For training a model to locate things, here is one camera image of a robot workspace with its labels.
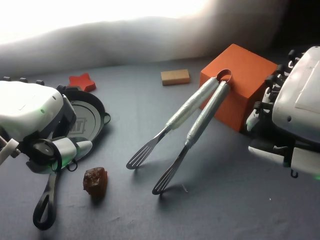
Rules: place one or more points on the white backdrop sheet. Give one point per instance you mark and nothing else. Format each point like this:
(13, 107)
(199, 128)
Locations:
(125, 42)

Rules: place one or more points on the orange cube block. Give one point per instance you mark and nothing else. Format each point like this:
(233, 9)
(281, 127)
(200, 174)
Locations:
(245, 65)

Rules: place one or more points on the grey table cloth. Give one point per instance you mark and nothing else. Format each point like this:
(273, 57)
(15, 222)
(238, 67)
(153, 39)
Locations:
(200, 212)

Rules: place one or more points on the rectangular wooden block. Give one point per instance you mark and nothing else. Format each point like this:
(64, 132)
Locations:
(175, 77)

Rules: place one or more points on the brown piece of meat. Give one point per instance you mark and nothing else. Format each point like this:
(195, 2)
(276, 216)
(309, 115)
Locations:
(96, 181)

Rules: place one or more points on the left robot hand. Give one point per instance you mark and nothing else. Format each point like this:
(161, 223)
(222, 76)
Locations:
(27, 105)

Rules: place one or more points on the black cast iron skillet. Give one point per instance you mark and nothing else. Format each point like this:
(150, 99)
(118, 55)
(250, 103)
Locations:
(85, 117)

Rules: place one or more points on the red star block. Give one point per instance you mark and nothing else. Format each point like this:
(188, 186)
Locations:
(82, 81)

